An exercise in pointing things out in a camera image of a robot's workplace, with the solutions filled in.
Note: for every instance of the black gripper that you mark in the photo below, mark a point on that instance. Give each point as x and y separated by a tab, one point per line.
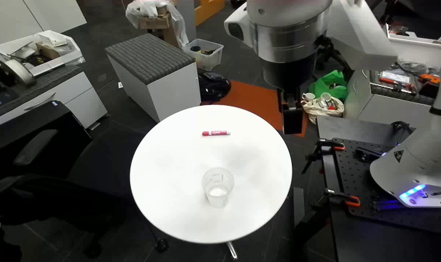
293	118

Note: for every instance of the red marker with white cap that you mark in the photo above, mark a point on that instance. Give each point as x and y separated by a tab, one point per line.
215	133

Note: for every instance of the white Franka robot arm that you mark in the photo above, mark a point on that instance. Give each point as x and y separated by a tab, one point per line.
298	29

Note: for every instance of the clear plastic measuring cup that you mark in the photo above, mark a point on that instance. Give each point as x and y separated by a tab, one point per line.
218	186

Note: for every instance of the beige cloth bag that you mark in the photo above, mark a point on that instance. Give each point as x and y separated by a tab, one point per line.
322	103

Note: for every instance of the orange floor mat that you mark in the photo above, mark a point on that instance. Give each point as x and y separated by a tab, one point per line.
254	99

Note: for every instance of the green plastic bag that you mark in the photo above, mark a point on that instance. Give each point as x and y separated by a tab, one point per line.
333	83

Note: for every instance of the black perforated breadboard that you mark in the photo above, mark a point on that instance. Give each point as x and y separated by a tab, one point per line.
363	186

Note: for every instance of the clear plastic storage bin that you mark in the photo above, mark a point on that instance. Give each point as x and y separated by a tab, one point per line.
206	53

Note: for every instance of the yellow box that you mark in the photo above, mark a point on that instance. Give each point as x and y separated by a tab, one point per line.
207	9

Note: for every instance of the metal table leg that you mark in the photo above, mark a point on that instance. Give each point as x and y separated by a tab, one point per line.
232	249

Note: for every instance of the grey ribbed box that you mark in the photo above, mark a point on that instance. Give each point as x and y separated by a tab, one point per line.
152	73

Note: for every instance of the brown cardboard box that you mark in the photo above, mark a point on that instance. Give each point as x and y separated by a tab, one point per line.
161	25

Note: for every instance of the white plastic bag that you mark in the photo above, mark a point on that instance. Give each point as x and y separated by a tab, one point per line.
145	9

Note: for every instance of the white desk cabinet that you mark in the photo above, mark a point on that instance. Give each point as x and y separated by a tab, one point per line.
65	96

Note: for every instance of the white open tray box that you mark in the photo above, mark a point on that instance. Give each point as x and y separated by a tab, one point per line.
40	48

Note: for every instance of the black office chair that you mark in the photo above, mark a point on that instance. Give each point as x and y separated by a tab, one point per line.
36	186

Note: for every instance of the white tape roll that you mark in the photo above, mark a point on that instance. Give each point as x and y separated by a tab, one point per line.
17	73

